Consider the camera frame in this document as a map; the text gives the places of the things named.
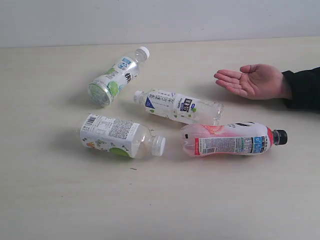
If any person's open hand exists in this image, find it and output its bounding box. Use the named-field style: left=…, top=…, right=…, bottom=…
left=214, top=64, right=292, bottom=100

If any pink label black-cap bottle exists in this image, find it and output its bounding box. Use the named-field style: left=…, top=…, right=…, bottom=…
left=180, top=121, right=288, bottom=157

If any Suntory jasmine oolong bottle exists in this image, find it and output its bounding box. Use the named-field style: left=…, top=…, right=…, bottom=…
left=133, top=88, right=224, bottom=126

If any lime label clear bottle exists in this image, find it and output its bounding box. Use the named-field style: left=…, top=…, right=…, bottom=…
left=88, top=46, right=150, bottom=107

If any square white label bottle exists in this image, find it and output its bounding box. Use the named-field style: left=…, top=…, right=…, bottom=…
left=75, top=113, right=166, bottom=159

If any black sleeved forearm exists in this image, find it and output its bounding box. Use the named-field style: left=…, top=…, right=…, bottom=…
left=282, top=67, right=320, bottom=111

